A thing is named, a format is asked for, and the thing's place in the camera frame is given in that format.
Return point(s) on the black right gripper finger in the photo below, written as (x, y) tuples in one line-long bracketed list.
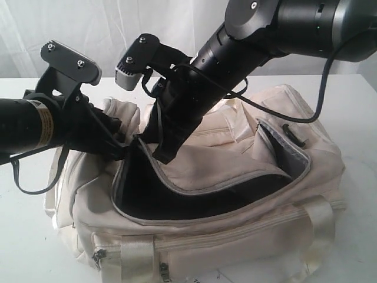
[(153, 132), (171, 136)]

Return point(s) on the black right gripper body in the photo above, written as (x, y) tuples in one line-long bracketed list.
[(195, 85)]

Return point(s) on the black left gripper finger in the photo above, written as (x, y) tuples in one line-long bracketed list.
[(102, 142), (113, 125)]

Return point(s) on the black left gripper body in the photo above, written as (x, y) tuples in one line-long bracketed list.
[(55, 113)]

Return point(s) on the cream fabric duffel bag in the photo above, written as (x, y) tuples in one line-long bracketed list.
[(245, 185)]

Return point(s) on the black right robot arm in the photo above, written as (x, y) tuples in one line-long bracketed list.
[(252, 34)]

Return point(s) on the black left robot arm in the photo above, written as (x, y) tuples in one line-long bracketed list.
[(12, 132)]

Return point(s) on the white backdrop curtain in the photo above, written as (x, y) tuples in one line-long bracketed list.
[(101, 30)]

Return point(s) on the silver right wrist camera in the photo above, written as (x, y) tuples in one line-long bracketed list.
[(135, 60)]

